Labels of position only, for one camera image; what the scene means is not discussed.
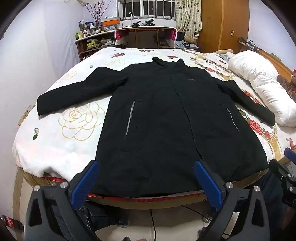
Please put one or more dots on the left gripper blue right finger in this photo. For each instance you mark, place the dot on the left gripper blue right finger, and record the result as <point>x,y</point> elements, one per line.
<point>211,183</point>

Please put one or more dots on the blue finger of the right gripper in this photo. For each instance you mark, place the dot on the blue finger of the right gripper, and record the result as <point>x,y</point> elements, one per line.
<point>290,154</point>

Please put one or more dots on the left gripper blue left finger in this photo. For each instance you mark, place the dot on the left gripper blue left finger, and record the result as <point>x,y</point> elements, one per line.
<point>82,183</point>

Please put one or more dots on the black long coat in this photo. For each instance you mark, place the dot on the black long coat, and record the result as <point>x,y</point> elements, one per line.
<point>163,117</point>

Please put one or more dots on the pile of clothes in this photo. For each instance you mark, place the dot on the pile of clothes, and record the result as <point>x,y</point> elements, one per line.
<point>185,42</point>

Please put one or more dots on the white floral bed blanket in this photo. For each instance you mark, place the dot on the white floral bed blanket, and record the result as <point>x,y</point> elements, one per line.
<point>63,143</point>

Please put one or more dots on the white duvet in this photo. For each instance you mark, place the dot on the white duvet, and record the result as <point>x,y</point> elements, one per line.
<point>262,76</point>

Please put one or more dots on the wooden headboard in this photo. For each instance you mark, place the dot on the wooden headboard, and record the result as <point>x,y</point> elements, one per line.
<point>280,67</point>

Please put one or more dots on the low wooden shelf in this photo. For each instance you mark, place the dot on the low wooden shelf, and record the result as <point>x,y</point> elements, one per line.
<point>89,45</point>

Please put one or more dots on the wooden wardrobe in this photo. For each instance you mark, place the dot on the wooden wardrobe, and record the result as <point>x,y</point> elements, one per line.
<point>223,23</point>

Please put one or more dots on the wooden desk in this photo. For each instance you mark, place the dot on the wooden desk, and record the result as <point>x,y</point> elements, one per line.
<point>146,37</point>

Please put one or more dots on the orange storage box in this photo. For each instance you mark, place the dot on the orange storage box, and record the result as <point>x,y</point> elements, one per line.
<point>110,21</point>

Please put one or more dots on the patterned curtain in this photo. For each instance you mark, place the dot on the patterned curtain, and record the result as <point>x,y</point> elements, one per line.
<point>188,17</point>

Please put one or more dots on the pink blossom branches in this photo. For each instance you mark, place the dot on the pink blossom branches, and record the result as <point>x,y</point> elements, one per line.
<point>97,10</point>

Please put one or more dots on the barred window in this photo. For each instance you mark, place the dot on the barred window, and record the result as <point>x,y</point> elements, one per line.
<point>141,9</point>

